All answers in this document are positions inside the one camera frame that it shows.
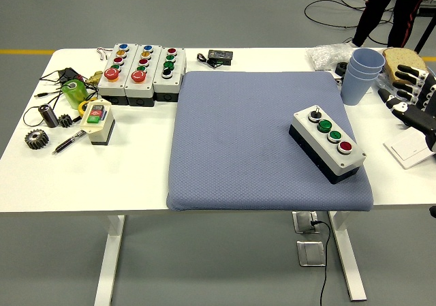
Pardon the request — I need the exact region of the grey metal frame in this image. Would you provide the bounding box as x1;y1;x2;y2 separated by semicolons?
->
418;0;436;16

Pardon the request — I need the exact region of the white wall switch plate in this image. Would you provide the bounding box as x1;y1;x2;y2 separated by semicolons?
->
383;127;436;170

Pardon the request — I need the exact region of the large steel gear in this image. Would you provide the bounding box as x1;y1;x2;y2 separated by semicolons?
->
24;129;50;150

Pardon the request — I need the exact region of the brass fitting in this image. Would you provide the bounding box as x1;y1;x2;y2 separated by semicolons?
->
84;70;104;85

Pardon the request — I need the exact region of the black metal stand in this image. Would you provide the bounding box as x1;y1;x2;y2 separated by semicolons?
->
414;11;436;54

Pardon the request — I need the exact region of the blue-grey padded mat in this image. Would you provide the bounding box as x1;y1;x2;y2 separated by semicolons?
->
166;70;375;213

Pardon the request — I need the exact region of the white table leg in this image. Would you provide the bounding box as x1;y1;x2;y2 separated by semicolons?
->
327;211;368;302
93;214;126;306

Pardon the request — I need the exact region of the black floor cable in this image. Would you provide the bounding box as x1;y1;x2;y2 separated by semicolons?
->
304;0;392;46

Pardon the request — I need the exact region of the grey four-button control box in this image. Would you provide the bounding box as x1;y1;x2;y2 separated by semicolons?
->
288;104;367;186

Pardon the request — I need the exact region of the black digital meter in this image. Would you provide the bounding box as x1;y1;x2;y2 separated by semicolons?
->
196;49;235;69

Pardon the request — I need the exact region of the black cylindrical capacitor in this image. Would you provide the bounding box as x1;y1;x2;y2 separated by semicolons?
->
38;104;61;129

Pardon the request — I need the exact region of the silver floor socket box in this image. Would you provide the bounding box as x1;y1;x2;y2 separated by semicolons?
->
292;211;322;234
296;240;327;268

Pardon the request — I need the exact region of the grey box with black knob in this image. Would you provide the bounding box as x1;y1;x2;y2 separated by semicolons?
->
152;46;187;103

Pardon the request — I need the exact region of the robot right hand white black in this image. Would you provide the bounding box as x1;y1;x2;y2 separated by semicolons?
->
377;63;436;155

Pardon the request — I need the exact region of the clear bubble wrap bag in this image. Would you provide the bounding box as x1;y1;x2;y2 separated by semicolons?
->
305;43;355;72

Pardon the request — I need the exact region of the green translucent cylinder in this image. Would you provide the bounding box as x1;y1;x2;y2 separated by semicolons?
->
61;79;89;110

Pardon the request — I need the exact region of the thin black cable with plug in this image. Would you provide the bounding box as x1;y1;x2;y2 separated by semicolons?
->
22;84;69;127

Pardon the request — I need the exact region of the bread slice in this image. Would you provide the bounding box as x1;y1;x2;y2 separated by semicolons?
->
381;47;429;85

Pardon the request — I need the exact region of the black pen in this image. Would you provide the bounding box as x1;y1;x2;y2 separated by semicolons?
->
51;129;87;155

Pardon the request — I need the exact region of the yellow tape roll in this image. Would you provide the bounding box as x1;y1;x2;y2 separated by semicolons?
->
78;97;98;118

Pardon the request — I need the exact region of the cream start-stop switch box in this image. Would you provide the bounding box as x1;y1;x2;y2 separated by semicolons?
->
80;98;116;147

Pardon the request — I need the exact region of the black power cable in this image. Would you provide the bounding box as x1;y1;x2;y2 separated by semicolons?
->
310;219;332;306

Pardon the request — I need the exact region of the white printed paper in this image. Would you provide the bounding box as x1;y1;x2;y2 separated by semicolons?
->
315;67;347;85

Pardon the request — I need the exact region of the grey five-button control box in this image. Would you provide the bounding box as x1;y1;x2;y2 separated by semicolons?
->
97;43;140;106
124;44;164;108

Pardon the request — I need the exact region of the person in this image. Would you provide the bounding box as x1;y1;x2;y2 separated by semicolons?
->
352;0;431;49

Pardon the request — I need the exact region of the black adapter with wires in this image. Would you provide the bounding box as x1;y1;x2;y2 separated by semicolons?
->
39;67;84;85

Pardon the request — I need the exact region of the blue plastic cup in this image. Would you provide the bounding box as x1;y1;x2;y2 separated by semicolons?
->
340;67;379;106
352;48;386;72
347;60;383;79

